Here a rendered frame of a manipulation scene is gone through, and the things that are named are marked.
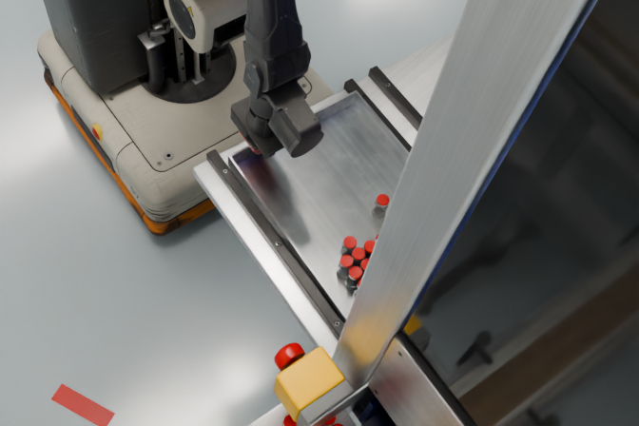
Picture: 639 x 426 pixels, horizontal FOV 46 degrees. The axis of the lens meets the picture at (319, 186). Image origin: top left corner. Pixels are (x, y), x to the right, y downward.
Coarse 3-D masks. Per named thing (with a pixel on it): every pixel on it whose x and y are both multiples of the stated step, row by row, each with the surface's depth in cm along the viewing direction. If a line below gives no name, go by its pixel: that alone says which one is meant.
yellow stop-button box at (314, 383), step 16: (320, 352) 94; (288, 368) 92; (304, 368) 93; (320, 368) 93; (336, 368) 93; (288, 384) 91; (304, 384) 92; (320, 384) 92; (336, 384) 92; (288, 400) 92; (304, 400) 91; (320, 400) 91; (336, 400) 91; (304, 416) 90
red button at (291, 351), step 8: (288, 344) 96; (296, 344) 96; (280, 352) 95; (288, 352) 95; (296, 352) 95; (304, 352) 97; (280, 360) 95; (288, 360) 95; (296, 360) 96; (280, 368) 96
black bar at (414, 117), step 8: (376, 72) 134; (376, 80) 134; (384, 80) 133; (384, 88) 133; (392, 88) 132; (392, 96) 132; (400, 96) 132; (400, 104) 131; (408, 104) 131; (408, 112) 130; (416, 112) 130; (408, 120) 131; (416, 120) 130; (416, 128) 130
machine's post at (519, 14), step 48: (480, 0) 41; (528, 0) 38; (576, 0) 36; (480, 48) 43; (528, 48) 40; (432, 96) 50; (480, 96) 45; (528, 96) 42; (432, 144) 53; (480, 144) 48; (432, 192) 56; (480, 192) 52; (384, 240) 68; (432, 240) 60; (384, 288) 73; (384, 336) 80
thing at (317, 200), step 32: (352, 96) 130; (352, 128) 129; (384, 128) 127; (256, 160) 124; (288, 160) 125; (320, 160) 126; (352, 160) 126; (384, 160) 127; (256, 192) 118; (288, 192) 122; (320, 192) 122; (352, 192) 123; (384, 192) 124; (288, 224) 119; (320, 224) 120; (352, 224) 120; (320, 256) 117; (320, 288) 112
